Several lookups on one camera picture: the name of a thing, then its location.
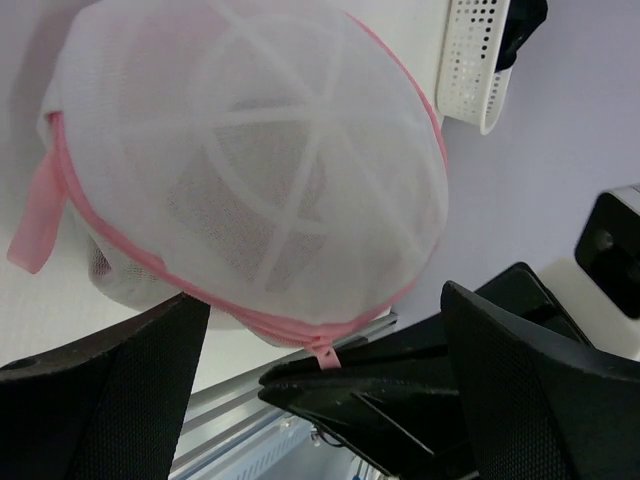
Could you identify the pink-trimmed mesh laundry bag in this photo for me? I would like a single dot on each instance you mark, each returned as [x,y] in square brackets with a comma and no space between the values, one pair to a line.
[273,159]

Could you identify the aluminium mounting rail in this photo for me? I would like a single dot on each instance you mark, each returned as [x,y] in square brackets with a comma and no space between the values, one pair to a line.
[228,433]

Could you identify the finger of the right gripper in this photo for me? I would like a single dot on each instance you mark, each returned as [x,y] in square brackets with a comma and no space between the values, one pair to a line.
[404,416]

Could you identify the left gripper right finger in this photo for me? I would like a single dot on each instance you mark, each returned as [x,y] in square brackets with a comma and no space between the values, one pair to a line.
[539,405]

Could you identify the white perforated plastic basket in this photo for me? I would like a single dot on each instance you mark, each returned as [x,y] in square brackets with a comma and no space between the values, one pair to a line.
[469,87]

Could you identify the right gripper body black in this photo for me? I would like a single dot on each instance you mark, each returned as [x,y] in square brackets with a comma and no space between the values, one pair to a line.
[516,307]

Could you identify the black garment in basket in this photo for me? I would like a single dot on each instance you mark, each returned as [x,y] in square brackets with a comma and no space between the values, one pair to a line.
[523,18]

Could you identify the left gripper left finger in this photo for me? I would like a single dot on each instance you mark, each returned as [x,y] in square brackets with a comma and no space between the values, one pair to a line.
[110,405]

